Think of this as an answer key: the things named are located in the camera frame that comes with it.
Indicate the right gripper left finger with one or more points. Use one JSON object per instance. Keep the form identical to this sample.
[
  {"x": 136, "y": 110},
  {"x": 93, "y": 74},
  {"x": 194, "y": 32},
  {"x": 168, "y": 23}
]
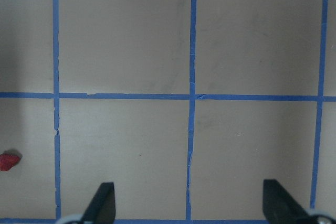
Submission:
[{"x": 102, "y": 208}]

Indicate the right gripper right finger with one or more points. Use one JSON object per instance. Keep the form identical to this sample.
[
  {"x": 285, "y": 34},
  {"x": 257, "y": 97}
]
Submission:
[{"x": 280, "y": 207}]

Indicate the red strawberry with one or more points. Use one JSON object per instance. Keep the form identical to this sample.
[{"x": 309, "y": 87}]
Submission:
[{"x": 8, "y": 160}]

